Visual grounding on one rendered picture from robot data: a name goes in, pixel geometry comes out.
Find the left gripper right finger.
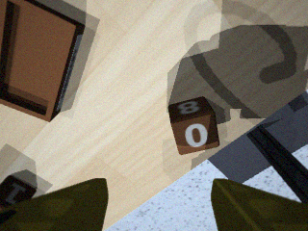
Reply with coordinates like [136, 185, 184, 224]
[211, 178, 308, 231]

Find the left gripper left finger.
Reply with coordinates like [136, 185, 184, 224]
[0, 178, 109, 231]

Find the brown wooden tray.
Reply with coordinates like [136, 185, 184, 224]
[0, 0, 86, 122]

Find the brown cube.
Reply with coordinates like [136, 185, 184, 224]
[0, 175, 37, 210]
[168, 96, 220, 155]

